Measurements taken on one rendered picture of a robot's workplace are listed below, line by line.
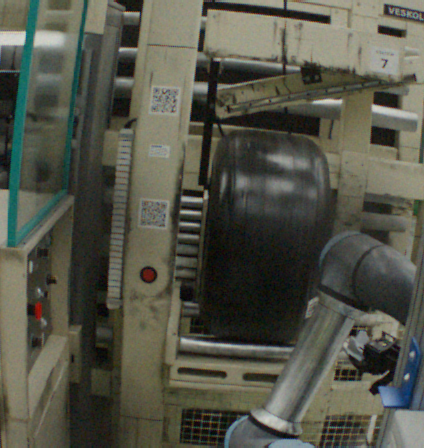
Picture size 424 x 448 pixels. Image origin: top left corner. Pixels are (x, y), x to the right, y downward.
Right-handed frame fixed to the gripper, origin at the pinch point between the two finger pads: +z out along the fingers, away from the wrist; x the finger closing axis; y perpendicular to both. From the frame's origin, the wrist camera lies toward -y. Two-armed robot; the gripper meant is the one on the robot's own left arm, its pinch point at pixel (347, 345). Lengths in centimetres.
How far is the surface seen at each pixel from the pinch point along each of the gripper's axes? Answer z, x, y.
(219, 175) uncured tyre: 37, 6, 35
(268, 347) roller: 21.8, 7.0, -8.3
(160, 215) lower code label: 51, 15, 23
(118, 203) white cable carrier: 59, 22, 26
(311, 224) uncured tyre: 15.6, -2.7, 26.9
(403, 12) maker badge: 56, -95, 56
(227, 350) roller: 28.0, 15.6, -7.7
